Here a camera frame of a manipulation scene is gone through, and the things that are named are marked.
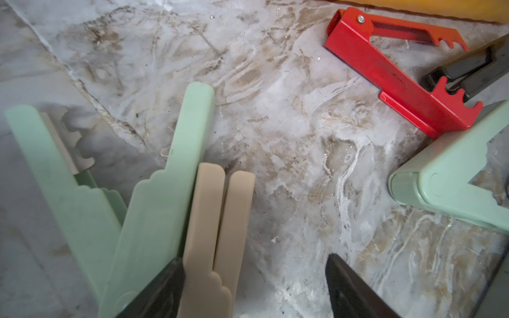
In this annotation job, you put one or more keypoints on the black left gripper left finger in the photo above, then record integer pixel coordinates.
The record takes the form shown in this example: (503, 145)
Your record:
(161, 297)

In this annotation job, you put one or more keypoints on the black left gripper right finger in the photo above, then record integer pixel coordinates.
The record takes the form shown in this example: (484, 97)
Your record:
(350, 296)

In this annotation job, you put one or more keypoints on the beige pruning pliers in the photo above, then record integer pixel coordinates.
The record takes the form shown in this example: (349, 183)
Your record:
(215, 242)

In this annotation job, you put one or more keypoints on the mint V pruning pliers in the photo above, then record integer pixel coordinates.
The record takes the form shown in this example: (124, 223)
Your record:
(120, 247)

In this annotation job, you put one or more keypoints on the mint open pruning pliers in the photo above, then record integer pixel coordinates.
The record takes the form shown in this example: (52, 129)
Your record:
(438, 178)

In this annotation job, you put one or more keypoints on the red pruning pliers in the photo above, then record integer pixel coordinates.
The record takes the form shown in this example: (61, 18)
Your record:
(433, 112)

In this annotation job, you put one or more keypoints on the black pruning pliers upper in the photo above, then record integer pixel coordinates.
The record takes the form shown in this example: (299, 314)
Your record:
(471, 72)

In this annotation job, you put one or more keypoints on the yellow plastic storage box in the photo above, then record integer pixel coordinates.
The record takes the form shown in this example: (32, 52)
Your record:
(493, 11)

